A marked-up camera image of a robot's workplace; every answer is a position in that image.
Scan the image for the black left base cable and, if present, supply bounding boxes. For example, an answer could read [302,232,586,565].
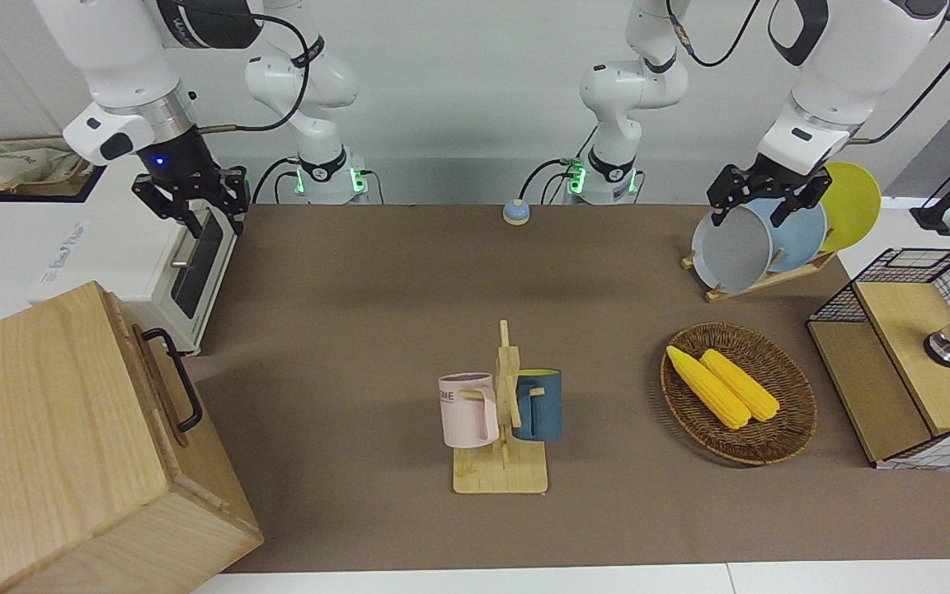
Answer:
[520,156,588,205]

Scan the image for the black wire shelf wooden boards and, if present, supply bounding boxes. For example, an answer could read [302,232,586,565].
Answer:
[806,247,950,472]

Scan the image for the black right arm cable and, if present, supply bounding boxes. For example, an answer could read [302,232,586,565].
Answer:
[166,0,316,134]

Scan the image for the white toaster oven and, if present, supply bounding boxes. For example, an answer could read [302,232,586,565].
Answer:
[26,154,239,356]

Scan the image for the dark blue mug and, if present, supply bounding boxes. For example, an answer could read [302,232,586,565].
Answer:
[512,369,564,443]

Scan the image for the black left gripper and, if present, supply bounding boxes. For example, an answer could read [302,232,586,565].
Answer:
[707,157,831,229]

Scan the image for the wooden drawer with black handle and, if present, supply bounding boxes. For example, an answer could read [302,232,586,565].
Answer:
[102,285,233,497]

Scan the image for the beige bag in black box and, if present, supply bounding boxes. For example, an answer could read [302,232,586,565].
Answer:
[0,134,106,205]

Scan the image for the wooden mug tree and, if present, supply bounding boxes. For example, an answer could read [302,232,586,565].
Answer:
[453,320,550,495]

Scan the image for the yellow plate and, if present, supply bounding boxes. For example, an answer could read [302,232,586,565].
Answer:
[816,162,883,253]

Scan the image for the black base cable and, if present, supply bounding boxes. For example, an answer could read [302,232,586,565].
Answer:
[251,157,304,205]
[520,156,588,205]

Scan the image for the light blue plate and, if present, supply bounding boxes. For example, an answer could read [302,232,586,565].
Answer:
[747,198,829,274]

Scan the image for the grey plate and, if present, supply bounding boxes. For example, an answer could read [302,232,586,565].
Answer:
[691,204,775,296]

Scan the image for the black right base cable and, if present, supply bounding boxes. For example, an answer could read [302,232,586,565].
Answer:
[251,157,304,205]

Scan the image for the wooden drawer cabinet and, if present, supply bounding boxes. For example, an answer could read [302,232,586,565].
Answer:
[0,280,266,594]

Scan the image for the pink mug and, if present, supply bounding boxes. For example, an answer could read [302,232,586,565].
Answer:
[438,373,501,450]

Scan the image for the brown wicker basket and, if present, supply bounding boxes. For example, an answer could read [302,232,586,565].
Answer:
[660,323,819,466]

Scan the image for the yellow corn cob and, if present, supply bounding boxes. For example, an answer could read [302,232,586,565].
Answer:
[699,348,782,423]
[665,345,753,431]

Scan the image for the wooden plate rack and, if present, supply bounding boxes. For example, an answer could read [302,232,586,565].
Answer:
[681,251,838,304]

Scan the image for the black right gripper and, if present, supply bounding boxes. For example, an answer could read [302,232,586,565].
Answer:
[130,167,251,239]

